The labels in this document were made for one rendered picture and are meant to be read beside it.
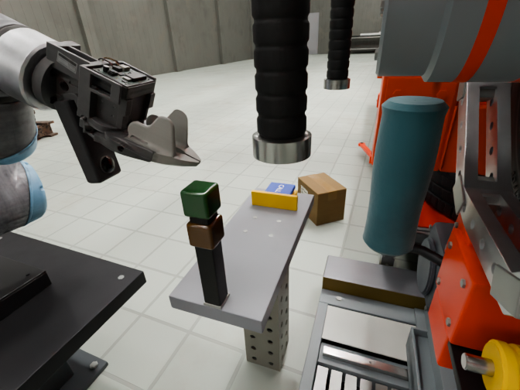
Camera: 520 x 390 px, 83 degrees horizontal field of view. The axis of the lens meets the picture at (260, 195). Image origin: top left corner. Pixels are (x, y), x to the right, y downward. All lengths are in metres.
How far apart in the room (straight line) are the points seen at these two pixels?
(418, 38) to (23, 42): 0.42
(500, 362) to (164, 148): 0.43
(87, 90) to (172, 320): 0.86
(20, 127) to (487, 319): 0.69
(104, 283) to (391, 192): 0.70
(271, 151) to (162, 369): 0.88
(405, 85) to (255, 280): 0.54
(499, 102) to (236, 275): 0.52
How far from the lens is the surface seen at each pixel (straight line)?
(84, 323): 0.79
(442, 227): 0.84
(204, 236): 0.41
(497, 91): 0.62
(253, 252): 0.60
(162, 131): 0.37
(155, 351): 1.06
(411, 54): 0.33
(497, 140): 0.58
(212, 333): 1.05
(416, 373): 0.82
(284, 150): 0.20
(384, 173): 0.50
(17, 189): 0.85
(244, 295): 0.52
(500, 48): 0.33
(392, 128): 0.48
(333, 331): 0.95
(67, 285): 0.91
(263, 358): 0.94
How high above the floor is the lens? 0.83
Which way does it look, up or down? 28 degrees down
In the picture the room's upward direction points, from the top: 3 degrees counter-clockwise
